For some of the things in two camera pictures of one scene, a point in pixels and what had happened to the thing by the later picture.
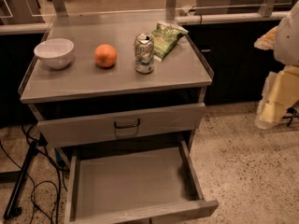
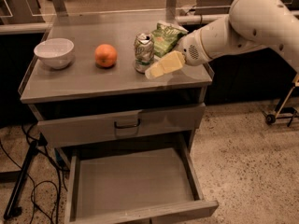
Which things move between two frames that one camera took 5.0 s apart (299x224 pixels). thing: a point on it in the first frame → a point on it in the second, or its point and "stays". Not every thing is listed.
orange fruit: [106, 55] stays
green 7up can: [144, 53] stays
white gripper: [288, 42] → [191, 49]
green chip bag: [164, 37] stays
